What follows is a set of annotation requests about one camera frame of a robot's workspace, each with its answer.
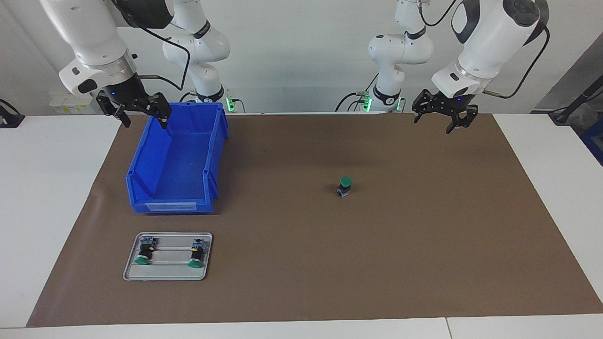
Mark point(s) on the brown paper table mat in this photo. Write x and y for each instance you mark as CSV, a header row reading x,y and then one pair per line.
x,y
330,263

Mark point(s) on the black clamp device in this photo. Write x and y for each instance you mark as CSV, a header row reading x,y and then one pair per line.
x,y
9,120

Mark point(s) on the black stand pole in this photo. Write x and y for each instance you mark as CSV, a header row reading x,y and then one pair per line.
x,y
577,101

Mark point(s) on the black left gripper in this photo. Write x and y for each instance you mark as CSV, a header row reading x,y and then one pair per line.
x,y
454,101

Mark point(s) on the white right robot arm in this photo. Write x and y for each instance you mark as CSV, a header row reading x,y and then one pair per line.
x,y
89,33

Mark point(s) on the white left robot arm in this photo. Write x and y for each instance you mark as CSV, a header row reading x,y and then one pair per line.
x,y
490,37

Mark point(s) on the blue crate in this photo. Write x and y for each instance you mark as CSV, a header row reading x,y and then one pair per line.
x,y
594,141

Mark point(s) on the white power strip box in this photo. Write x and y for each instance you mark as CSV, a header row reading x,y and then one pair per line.
x,y
61,106

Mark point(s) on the grey metal tray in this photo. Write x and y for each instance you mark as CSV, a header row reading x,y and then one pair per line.
x,y
167,273

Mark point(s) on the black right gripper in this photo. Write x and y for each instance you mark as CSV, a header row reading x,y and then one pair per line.
x,y
124,94

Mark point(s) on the green push button switch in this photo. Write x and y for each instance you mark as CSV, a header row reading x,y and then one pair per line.
x,y
143,252
345,181
196,254

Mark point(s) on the blue plastic storage bin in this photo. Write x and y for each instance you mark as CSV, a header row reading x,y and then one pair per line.
x,y
174,160

